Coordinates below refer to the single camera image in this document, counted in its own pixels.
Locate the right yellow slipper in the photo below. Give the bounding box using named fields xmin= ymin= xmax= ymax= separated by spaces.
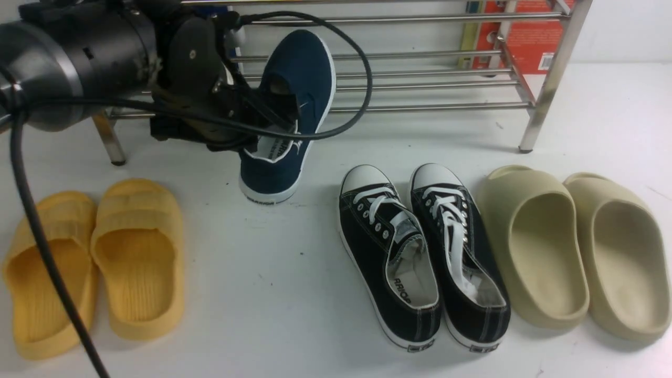
xmin=90 ymin=178 xmax=185 ymax=340

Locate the left yellow slipper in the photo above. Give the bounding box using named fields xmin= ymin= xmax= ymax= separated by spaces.
xmin=2 ymin=191 xmax=98 ymax=360

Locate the stainless steel shoe rack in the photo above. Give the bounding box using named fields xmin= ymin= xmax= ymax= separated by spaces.
xmin=89 ymin=0 xmax=593 ymax=167

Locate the black lace-up sneaker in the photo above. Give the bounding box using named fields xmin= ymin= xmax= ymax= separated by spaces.
xmin=336 ymin=164 xmax=442 ymax=353
xmin=409 ymin=163 xmax=512 ymax=353

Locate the beige foam slide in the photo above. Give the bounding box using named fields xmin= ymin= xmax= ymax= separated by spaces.
xmin=564 ymin=172 xmax=670 ymax=344
xmin=476 ymin=165 xmax=590 ymax=330

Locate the red box behind rack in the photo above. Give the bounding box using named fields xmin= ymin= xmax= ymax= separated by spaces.
xmin=461 ymin=1 xmax=562 ymax=75

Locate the navy canvas sneaker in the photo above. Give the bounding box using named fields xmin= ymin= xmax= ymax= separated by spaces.
xmin=238 ymin=29 xmax=337 ymax=204

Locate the yellow slipper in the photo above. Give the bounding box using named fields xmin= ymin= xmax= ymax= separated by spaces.
xmin=90 ymin=178 xmax=185 ymax=340
xmin=2 ymin=191 xmax=98 ymax=360

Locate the right beige foam slide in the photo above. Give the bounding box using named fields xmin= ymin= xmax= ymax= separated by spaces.
xmin=564 ymin=172 xmax=670 ymax=344

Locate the right black lace-up sneaker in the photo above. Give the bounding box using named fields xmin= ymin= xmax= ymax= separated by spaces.
xmin=409 ymin=163 xmax=512 ymax=353

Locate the left black lace-up sneaker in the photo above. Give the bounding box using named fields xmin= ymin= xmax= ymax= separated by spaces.
xmin=336 ymin=164 xmax=442 ymax=353

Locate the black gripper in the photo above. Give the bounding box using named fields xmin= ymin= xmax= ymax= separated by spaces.
xmin=151 ymin=10 xmax=299 ymax=132

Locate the left beige foam slide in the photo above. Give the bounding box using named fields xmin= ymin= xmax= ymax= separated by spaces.
xmin=476 ymin=165 xmax=590 ymax=330

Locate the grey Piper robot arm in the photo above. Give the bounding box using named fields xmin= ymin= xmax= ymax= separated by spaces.
xmin=1 ymin=1 xmax=300 ymax=132

